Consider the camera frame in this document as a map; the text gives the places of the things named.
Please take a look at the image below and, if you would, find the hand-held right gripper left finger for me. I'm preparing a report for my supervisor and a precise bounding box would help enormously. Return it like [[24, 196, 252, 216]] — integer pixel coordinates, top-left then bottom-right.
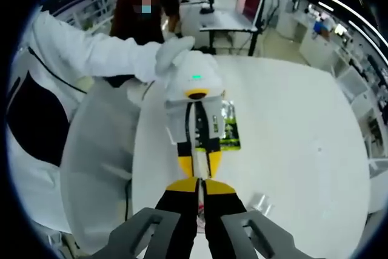
[[90, 177, 200, 259]]

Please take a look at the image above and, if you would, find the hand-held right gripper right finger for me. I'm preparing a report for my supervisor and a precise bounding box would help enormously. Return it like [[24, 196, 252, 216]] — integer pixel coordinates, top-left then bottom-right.
[[202, 178, 312, 259]]

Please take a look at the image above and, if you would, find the small white skincare bottle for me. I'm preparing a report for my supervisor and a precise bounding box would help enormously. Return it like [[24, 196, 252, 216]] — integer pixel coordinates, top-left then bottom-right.
[[193, 146, 210, 237], [247, 191, 274, 215]]

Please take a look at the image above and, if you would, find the person's left hand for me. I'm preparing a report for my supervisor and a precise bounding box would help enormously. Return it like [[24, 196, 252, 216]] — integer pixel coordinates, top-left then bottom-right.
[[155, 35, 195, 75]]

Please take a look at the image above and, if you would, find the green black foil pouch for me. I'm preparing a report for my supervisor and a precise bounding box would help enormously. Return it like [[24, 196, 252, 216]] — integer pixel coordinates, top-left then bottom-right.
[[218, 98, 243, 151]]

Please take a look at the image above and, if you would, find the white mesh office chair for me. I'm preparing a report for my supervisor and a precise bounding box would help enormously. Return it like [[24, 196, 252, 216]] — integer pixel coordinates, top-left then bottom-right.
[[59, 80, 143, 255]]

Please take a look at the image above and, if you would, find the white black-legged standing desk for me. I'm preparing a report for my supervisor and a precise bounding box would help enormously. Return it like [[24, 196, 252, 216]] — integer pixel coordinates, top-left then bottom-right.
[[198, 7, 265, 57]]

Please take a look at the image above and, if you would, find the white shelf rack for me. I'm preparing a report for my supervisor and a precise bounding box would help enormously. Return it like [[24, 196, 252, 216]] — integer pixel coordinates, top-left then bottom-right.
[[50, 0, 121, 34]]

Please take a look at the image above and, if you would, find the white office desk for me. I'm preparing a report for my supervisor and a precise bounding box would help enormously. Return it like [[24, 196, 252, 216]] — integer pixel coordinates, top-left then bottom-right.
[[298, 22, 337, 66]]

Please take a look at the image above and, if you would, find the white background office chair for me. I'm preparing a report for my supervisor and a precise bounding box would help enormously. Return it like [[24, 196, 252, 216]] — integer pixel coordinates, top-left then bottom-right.
[[335, 66, 369, 104]]

